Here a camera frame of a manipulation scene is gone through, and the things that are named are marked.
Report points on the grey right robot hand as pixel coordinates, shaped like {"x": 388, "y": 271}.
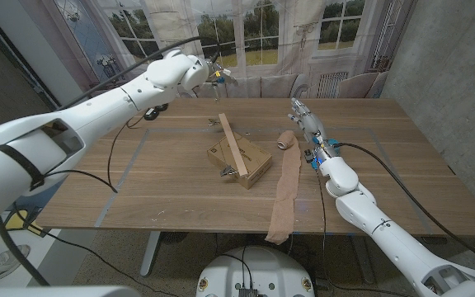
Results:
{"x": 309, "y": 121}

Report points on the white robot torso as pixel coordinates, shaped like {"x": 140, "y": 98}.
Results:
{"x": 258, "y": 272}

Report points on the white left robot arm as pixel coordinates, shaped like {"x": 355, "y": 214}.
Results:
{"x": 97, "y": 107}

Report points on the wooden slat with metal clips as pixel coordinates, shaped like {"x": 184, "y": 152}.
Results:
{"x": 233, "y": 144}

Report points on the grey metal table leg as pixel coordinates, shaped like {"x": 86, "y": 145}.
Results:
{"x": 150, "y": 255}
{"x": 363, "y": 260}

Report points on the beige arm wrap bandage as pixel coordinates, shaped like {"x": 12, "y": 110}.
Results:
{"x": 287, "y": 185}

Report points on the grey sneaker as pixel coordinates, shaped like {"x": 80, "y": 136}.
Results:
{"x": 2, "y": 264}

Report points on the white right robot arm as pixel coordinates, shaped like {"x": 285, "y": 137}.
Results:
{"x": 386, "y": 231}

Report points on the brown cardboard box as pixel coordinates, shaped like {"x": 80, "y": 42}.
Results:
{"x": 258, "y": 158}

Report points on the yellow black floor object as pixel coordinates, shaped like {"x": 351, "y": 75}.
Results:
{"x": 21, "y": 222}

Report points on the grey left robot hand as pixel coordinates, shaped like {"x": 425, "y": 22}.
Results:
{"x": 220, "y": 76}

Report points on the printed window scene backdrop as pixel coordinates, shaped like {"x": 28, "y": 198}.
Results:
{"x": 262, "y": 33}

